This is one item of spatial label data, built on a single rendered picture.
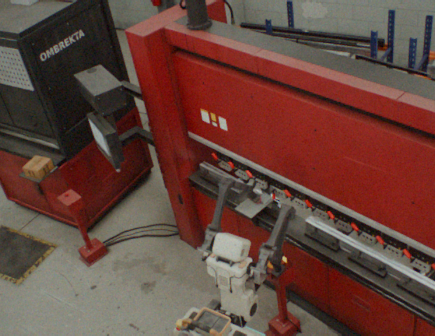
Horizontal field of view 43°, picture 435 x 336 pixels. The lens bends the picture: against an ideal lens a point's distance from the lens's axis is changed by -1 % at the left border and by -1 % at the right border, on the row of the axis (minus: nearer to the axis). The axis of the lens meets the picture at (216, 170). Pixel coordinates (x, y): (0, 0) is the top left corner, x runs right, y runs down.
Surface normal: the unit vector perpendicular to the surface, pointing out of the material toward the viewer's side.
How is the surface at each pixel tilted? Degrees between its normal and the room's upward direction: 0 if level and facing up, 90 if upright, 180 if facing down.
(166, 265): 0
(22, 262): 0
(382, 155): 90
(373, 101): 90
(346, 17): 90
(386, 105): 90
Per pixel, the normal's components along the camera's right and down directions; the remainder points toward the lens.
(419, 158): -0.72, 0.50
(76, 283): -0.15, -0.79
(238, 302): -0.55, 0.46
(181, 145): 0.68, 0.36
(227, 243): -0.50, -0.11
